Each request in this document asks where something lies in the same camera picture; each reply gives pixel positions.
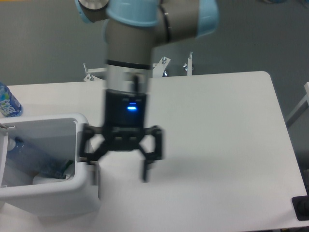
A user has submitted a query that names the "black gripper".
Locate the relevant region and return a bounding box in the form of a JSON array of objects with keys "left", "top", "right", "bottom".
[{"left": 78, "top": 89, "right": 164, "bottom": 183}]

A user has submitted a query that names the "crushed clear plastic bottle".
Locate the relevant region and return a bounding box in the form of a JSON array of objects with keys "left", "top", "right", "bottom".
[{"left": 6, "top": 137, "right": 73, "bottom": 178}]

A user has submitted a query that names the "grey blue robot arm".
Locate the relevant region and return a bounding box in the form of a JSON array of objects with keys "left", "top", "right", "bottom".
[{"left": 75, "top": 0, "right": 219, "bottom": 182}]

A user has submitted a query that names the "white plastic trash can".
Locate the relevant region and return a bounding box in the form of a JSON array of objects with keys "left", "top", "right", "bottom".
[{"left": 0, "top": 113, "right": 101, "bottom": 217}]

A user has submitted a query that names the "blue labelled water bottle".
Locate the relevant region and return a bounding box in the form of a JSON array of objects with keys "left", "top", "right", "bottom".
[{"left": 0, "top": 83, "right": 23, "bottom": 117}]

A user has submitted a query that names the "black table clamp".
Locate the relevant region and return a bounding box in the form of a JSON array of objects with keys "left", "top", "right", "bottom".
[{"left": 292, "top": 195, "right": 309, "bottom": 221}]

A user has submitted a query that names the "white metal base frame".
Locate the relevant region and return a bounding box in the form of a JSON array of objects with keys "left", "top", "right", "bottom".
[{"left": 83, "top": 51, "right": 194, "bottom": 82}]

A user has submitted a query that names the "white frame at right edge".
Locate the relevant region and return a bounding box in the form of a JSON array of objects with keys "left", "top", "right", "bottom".
[{"left": 285, "top": 82, "right": 309, "bottom": 128}]

